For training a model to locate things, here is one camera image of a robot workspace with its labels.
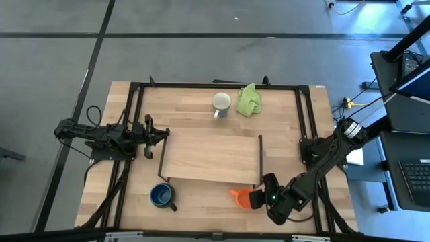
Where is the dark blue mug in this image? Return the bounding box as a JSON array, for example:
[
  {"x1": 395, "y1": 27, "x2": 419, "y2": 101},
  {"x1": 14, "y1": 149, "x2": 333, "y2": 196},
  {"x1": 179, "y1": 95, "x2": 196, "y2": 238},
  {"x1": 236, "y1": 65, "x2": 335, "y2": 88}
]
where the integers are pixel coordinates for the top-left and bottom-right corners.
[{"x1": 149, "y1": 182, "x2": 178, "y2": 212}]

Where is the grey furniture leg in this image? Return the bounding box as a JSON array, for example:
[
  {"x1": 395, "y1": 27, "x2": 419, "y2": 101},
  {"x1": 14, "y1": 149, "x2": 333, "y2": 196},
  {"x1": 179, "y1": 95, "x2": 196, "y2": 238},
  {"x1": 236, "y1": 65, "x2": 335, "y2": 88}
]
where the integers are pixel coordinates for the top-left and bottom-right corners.
[{"x1": 0, "y1": 146, "x2": 26, "y2": 163}]

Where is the black diagonal pole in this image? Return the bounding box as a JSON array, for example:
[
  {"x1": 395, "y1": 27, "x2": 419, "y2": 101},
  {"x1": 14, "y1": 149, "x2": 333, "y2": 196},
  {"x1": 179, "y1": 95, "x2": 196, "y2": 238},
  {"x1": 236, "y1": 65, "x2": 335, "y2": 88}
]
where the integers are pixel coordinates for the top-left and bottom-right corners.
[{"x1": 382, "y1": 25, "x2": 430, "y2": 63}]

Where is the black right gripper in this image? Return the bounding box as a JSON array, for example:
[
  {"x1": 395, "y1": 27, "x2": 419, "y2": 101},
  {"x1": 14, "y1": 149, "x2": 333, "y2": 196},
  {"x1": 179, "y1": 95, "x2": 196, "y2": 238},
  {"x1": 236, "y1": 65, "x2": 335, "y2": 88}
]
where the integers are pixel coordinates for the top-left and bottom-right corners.
[{"x1": 249, "y1": 172, "x2": 294, "y2": 226}]

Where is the black aluminium table frame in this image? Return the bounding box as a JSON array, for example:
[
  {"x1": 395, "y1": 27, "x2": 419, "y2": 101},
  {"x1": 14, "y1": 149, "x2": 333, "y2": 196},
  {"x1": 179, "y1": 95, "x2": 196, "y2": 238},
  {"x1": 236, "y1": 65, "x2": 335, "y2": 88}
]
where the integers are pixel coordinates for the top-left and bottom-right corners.
[{"x1": 80, "y1": 75, "x2": 359, "y2": 237}]

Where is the black power brick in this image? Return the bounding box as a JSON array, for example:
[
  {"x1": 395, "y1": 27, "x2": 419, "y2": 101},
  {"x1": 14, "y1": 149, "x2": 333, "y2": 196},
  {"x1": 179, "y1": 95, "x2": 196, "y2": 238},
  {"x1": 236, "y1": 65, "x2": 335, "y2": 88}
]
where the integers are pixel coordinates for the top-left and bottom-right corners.
[{"x1": 399, "y1": 53, "x2": 421, "y2": 79}]

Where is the white paper sheet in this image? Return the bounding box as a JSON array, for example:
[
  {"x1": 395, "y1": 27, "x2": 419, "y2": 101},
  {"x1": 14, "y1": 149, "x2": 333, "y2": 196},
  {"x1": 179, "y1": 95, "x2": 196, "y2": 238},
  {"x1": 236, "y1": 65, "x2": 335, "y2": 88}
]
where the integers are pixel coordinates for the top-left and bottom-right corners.
[{"x1": 345, "y1": 147, "x2": 365, "y2": 167}]

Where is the wooden shelf with black legs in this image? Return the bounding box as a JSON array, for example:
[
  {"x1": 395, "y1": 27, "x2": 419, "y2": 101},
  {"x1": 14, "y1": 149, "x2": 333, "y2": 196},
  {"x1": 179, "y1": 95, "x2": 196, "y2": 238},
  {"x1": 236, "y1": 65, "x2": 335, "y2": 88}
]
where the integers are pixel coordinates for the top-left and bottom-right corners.
[{"x1": 157, "y1": 134, "x2": 265, "y2": 190}]

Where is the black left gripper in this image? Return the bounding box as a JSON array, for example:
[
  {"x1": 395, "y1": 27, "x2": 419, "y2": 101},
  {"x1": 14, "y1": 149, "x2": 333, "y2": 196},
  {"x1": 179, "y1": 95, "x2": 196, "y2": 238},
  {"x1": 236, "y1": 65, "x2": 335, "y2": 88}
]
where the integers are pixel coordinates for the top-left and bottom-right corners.
[{"x1": 133, "y1": 114, "x2": 171, "y2": 160}]

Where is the yellow plug connector cable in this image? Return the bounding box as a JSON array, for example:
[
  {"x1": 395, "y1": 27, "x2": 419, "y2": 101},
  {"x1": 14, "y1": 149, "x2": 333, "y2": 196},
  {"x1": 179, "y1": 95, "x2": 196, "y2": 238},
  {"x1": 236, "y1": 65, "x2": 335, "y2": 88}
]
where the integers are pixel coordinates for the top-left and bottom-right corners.
[{"x1": 341, "y1": 97, "x2": 371, "y2": 109}]

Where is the black keyboard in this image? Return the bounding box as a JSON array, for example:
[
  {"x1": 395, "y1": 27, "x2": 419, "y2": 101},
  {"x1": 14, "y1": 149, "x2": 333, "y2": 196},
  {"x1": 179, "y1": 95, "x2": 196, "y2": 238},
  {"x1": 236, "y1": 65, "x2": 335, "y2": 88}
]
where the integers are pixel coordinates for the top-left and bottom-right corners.
[{"x1": 398, "y1": 159, "x2": 430, "y2": 208}]

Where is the green microfibre cloth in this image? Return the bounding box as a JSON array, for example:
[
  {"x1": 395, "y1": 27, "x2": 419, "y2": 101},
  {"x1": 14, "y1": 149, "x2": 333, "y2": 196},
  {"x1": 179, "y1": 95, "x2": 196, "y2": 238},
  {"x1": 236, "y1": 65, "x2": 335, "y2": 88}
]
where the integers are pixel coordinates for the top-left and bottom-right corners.
[{"x1": 236, "y1": 83, "x2": 263, "y2": 119}]

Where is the black desk with keyboard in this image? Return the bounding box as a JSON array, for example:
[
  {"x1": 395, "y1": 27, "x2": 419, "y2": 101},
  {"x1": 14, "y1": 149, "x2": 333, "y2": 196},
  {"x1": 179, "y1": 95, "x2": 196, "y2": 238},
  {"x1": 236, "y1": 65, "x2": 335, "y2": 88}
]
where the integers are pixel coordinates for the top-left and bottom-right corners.
[{"x1": 378, "y1": 130, "x2": 430, "y2": 213}]

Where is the black desk with monitor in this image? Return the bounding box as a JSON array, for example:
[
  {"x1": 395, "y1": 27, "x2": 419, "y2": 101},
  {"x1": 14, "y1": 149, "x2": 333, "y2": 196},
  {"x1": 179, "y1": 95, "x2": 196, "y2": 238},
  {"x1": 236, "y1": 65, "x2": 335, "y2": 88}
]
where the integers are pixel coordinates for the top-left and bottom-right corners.
[{"x1": 370, "y1": 50, "x2": 430, "y2": 126}]

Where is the dark computer monitor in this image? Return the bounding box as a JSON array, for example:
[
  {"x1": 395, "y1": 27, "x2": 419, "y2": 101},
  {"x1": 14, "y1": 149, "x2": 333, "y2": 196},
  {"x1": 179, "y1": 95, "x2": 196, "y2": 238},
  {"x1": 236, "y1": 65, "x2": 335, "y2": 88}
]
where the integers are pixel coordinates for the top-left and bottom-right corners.
[{"x1": 389, "y1": 65, "x2": 430, "y2": 102}]

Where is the large grey white mug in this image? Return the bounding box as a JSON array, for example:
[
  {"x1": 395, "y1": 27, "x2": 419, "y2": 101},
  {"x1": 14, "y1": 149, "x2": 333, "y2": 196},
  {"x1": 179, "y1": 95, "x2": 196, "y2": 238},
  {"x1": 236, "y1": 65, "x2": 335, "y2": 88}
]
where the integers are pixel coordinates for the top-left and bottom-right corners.
[{"x1": 211, "y1": 91, "x2": 232, "y2": 120}]

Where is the small orange cup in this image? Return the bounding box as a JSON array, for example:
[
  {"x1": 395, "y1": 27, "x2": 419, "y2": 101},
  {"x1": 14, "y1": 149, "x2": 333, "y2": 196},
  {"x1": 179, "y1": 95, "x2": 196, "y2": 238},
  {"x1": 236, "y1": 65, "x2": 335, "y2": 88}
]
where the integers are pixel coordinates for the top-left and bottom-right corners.
[{"x1": 229, "y1": 187, "x2": 253, "y2": 210}]

